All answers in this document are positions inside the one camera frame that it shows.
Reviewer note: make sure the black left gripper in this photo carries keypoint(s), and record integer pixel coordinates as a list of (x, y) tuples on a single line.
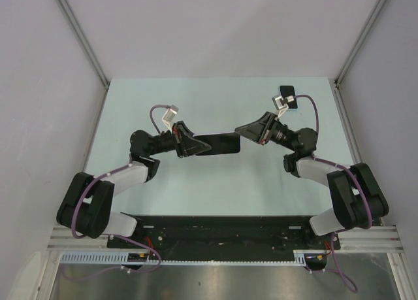
[(185, 144)]

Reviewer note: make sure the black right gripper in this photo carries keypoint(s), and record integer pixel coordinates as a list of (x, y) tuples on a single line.
[(261, 130)]

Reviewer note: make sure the phone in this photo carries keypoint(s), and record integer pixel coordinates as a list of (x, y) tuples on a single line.
[(221, 143), (289, 91)]

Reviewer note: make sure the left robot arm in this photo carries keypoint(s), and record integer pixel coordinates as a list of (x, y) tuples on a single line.
[(86, 208)]

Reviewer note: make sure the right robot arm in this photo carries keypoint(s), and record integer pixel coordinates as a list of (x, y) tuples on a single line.
[(357, 199)]

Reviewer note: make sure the phone in blue case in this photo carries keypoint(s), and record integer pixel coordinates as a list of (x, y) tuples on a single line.
[(289, 91)]

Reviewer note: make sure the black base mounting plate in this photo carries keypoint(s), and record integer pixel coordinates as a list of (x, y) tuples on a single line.
[(229, 238)]

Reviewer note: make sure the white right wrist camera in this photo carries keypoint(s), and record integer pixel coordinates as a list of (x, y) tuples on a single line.
[(282, 104)]

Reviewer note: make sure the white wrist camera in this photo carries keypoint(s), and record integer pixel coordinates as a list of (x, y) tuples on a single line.
[(282, 104), (169, 115)]

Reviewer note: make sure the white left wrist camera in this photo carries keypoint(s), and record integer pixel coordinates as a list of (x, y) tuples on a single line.
[(169, 115)]

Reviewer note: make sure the aluminium front rail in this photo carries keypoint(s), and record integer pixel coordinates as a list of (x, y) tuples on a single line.
[(377, 239)]

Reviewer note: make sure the right aluminium frame post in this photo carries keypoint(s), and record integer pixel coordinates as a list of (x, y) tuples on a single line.
[(364, 33)]

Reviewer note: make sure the aluminium frame post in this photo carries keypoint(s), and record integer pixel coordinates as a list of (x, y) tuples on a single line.
[(81, 38), (364, 33)]

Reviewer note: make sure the left aluminium frame post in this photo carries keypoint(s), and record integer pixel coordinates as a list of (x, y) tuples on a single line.
[(81, 38)]

